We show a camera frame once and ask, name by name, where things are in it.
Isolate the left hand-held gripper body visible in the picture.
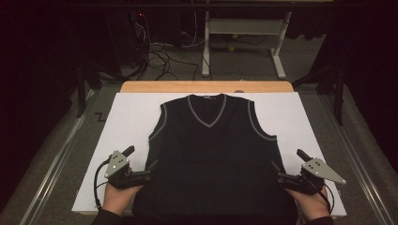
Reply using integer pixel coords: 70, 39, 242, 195
103, 150, 151, 190

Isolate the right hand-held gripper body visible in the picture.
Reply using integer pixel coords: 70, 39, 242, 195
276, 157, 347, 197

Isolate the dark navy knit vest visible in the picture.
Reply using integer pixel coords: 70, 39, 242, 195
131, 93, 299, 225

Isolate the person's left hand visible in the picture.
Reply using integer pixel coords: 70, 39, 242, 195
101, 183, 144, 218

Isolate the person's right hand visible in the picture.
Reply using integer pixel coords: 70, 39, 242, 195
285, 187, 332, 222

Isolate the white board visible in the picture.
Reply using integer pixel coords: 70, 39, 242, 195
71, 91, 347, 218

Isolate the black stand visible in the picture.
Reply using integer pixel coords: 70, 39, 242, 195
76, 60, 126, 119
292, 66, 345, 127

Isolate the wooden table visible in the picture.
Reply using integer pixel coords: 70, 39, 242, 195
119, 80, 295, 94

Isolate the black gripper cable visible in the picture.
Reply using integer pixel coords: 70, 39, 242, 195
313, 181, 335, 214
93, 158, 113, 211

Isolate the metal floor rail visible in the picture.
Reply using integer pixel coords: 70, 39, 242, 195
18, 89, 96, 225
318, 93, 396, 225

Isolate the tangle of floor cables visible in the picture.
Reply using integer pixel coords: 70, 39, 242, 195
133, 12, 201, 82

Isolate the white metal table frame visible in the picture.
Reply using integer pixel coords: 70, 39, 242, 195
201, 10, 293, 81

